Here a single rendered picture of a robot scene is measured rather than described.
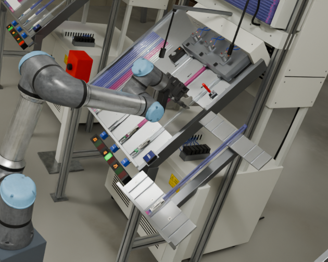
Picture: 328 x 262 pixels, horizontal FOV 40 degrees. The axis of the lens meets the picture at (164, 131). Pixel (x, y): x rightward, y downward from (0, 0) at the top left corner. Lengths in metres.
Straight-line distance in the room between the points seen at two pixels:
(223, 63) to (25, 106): 0.87
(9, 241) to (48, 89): 0.57
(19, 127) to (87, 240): 1.14
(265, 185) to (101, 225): 0.96
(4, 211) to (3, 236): 0.10
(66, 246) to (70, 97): 1.25
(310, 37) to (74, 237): 1.59
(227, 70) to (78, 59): 1.05
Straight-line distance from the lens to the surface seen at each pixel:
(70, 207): 2.79
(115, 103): 1.56
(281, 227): 3.26
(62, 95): 1.45
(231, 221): 2.60
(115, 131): 2.12
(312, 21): 2.13
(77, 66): 2.73
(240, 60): 1.98
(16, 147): 1.65
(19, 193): 1.59
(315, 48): 2.23
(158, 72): 1.79
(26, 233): 1.70
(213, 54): 2.06
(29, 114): 1.59
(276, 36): 1.99
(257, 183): 2.52
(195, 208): 1.82
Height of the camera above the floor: 1.76
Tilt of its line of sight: 27 degrees down
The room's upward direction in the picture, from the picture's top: 17 degrees clockwise
